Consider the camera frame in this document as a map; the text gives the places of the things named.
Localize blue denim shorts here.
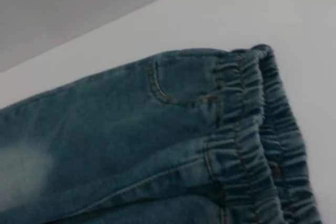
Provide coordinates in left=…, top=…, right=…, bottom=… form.
left=0, top=43, right=322, bottom=224

